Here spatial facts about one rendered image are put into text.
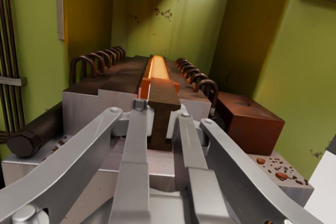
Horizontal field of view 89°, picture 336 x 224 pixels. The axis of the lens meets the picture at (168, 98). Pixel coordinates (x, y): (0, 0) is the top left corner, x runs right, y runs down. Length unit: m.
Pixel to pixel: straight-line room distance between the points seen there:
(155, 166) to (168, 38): 0.55
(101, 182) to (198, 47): 0.60
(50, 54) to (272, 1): 0.48
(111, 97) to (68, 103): 0.06
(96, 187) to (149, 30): 0.57
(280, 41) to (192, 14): 0.37
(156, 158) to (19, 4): 0.36
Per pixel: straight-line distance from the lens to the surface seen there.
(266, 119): 0.29
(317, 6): 0.48
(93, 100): 0.25
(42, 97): 0.45
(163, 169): 0.23
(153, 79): 0.20
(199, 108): 0.24
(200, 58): 0.72
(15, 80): 0.45
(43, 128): 0.25
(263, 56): 0.44
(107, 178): 0.23
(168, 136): 0.16
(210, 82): 0.26
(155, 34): 0.70
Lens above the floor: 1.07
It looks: 19 degrees down
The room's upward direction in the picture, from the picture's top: 10 degrees clockwise
